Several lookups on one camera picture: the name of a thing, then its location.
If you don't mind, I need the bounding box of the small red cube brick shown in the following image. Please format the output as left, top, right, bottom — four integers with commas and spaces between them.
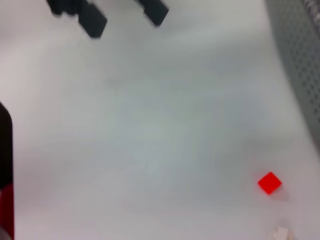
257, 171, 283, 195

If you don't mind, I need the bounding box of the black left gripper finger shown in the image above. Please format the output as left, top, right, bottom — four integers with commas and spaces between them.
134, 0, 170, 27
46, 0, 108, 40

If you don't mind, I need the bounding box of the black computer monitor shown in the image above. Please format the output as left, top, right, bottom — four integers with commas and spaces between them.
0, 102, 15, 240

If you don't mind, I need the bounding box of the grey perforated storage bin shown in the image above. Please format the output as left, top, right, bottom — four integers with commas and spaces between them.
264, 0, 320, 141

